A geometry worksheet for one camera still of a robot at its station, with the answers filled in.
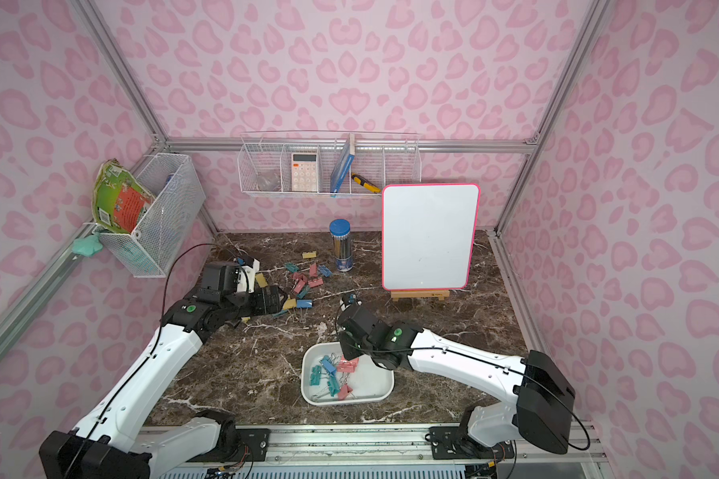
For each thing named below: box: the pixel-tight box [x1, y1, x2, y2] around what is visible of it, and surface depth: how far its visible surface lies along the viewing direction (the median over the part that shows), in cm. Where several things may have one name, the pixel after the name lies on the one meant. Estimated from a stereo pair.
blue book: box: [329, 132, 356, 196], surface depth 90 cm
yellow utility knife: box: [350, 172, 382, 194], surface depth 99 cm
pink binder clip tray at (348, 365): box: [337, 355, 360, 374], surface depth 86 cm
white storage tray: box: [300, 342, 395, 407], surface depth 84 cm
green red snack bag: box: [92, 158, 156, 233], surface depth 74 cm
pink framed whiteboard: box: [381, 183, 481, 302], surface depth 92 cm
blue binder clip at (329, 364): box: [321, 355, 337, 377], surface depth 86 cm
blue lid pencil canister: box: [328, 218, 354, 273], surface depth 100 cm
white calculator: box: [291, 152, 319, 193], surface depth 97 cm
